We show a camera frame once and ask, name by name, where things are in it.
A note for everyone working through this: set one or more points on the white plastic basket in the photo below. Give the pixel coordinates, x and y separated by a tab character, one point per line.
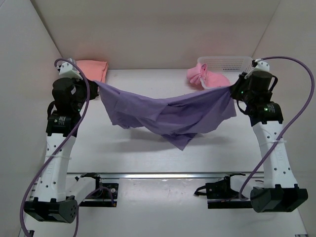
228	66

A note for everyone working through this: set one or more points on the purple t shirt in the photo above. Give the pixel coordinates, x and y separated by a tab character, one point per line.
177	119

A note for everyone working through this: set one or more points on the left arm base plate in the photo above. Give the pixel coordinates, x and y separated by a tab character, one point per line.
107	193

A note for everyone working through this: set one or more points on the folded salmon pink t shirt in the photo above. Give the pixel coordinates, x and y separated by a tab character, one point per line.
93	70

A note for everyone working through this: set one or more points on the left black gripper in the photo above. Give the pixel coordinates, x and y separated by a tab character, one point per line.
94	87

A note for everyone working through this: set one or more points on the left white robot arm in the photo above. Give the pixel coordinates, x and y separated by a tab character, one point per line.
51	202

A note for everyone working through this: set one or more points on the aluminium rail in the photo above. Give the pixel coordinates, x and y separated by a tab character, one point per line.
170	175

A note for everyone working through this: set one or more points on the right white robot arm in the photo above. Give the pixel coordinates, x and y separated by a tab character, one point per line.
280	191

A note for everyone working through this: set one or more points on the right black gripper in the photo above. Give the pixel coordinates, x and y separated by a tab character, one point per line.
245	78

